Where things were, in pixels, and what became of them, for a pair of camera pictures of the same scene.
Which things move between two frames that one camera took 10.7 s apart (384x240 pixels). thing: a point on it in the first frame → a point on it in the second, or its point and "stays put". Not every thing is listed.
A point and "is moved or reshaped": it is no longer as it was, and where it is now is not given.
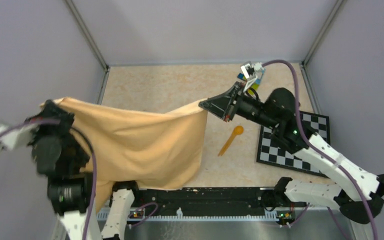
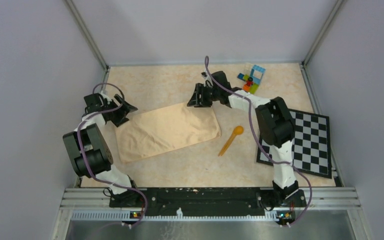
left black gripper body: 59,129 → 109,105
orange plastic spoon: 238,130 stays put
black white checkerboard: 271,151 stays put
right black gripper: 222,104 → 197,101
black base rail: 205,198 stays put
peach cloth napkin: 162,149 is moved or reshaped
